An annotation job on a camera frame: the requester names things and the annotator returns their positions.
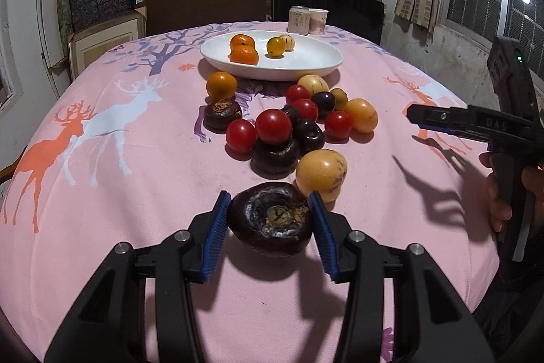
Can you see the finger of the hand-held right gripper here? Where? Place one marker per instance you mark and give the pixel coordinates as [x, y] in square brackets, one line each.
[429, 115]
[437, 129]

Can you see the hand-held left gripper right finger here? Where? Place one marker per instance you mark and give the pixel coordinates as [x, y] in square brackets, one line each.
[325, 237]

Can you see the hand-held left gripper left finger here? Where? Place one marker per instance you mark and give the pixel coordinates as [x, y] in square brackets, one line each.
[214, 237]

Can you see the large dark water chestnut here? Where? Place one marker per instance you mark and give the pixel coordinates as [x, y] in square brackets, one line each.
[272, 225]

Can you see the large yellow pepino melon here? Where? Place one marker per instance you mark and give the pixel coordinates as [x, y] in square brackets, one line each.
[321, 176]

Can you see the orange-yellow pepino melon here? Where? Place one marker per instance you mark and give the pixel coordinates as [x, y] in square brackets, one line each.
[361, 115]

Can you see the red cherry tomato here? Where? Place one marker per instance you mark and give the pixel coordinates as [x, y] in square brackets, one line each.
[241, 135]
[273, 126]
[297, 93]
[338, 125]
[306, 109]

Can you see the brown longan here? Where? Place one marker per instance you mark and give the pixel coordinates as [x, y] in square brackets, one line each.
[339, 98]

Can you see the dark purple plum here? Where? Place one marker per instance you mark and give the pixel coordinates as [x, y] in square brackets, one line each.
[290, 112]
[323, 103]

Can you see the pale yellow striped pepino melon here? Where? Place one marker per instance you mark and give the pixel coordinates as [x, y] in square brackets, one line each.
[313, 84]

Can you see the white oval plate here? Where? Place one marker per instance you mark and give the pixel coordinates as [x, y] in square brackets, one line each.
[306, 61]

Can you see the person's right hand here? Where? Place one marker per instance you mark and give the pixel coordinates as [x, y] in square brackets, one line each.
[497, 210]

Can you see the pink deer print tablecloth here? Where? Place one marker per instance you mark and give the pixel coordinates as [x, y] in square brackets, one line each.
[148, 184]

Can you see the small dark water chestnut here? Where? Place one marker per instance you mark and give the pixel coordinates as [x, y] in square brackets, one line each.
[222, 115]
[310, 136]

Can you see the black chair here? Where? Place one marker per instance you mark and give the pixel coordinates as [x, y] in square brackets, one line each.
[340, 14]

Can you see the beige paper cup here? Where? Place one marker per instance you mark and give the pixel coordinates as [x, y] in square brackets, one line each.
[318, 20]

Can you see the smooth orange fruit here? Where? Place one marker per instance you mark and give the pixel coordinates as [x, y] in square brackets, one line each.
[221, 85]

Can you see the small striped pepino melon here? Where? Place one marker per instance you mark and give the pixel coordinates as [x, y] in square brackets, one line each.
[289, 43]

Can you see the beige drink can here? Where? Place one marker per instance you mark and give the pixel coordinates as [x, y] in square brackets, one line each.
[298, 20]

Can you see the person's dark clothing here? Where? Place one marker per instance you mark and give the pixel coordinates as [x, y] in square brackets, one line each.
[510, 303]

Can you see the small yellow-orange fruit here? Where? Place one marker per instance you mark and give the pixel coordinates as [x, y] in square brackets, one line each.
[275, 47]

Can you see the tangerine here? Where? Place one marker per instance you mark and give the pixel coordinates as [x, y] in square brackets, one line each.
[242, 40]
[243, 56]

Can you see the wooden chair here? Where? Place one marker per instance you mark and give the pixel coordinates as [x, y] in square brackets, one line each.
[8, 171]

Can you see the framed cardboard panel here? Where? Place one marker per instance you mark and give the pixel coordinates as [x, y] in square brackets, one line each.
[106, 40]

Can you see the brown board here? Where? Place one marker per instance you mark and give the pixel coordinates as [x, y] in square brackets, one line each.
[204, 12]

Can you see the sliding glass window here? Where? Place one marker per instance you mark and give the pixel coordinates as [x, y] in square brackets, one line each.
[8, 86]

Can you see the white panel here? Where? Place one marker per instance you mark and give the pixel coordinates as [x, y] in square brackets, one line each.
[51, 27]

